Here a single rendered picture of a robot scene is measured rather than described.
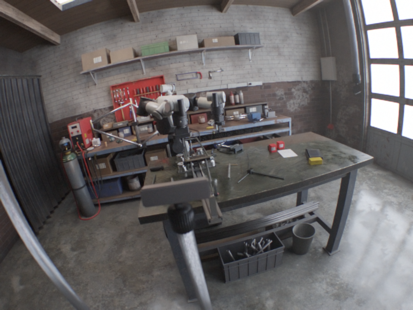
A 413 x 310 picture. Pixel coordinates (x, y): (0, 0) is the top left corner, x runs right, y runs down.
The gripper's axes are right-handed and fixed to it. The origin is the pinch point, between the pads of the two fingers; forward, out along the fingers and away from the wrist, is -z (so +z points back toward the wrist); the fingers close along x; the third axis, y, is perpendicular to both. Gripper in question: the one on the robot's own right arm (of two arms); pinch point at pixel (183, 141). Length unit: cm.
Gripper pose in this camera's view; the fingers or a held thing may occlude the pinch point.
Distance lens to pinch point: 126.9
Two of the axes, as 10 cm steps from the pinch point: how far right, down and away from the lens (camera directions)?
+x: -9.8, 1.7, -1.1
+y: 1.6, 3.4, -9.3
